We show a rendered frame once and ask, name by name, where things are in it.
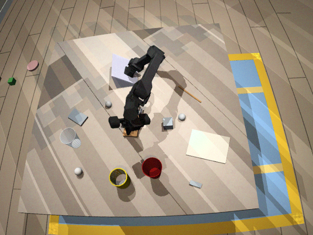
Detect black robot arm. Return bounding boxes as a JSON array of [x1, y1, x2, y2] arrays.
[[123, 45, 166, 131]]

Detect cream flat rectangular panel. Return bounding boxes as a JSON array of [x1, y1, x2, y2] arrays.
[[186, 130, 230, 164]]

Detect dark red cup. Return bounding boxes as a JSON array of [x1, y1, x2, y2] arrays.
[[142, 157, 162, 179]]

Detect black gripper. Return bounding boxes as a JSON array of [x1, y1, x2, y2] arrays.
[[108, 114, 150, 135]]

